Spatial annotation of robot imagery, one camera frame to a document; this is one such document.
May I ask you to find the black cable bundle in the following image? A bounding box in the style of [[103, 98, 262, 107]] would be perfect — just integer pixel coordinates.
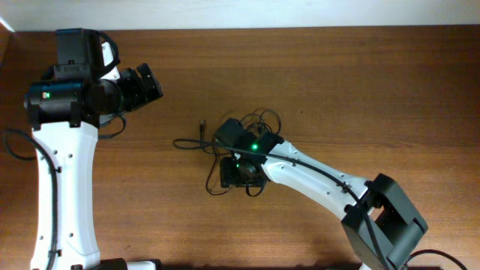
[[197, 107, 283, 197]]

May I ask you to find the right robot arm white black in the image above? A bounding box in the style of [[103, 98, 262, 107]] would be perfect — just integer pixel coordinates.
[[214, 118, 428, 269]]

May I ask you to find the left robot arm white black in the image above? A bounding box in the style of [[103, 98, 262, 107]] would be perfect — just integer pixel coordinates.
[[25, 28, 163, 270]]

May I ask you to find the left camera black cable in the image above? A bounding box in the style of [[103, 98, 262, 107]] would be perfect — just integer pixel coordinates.
[[1, 127, 62, 270]]

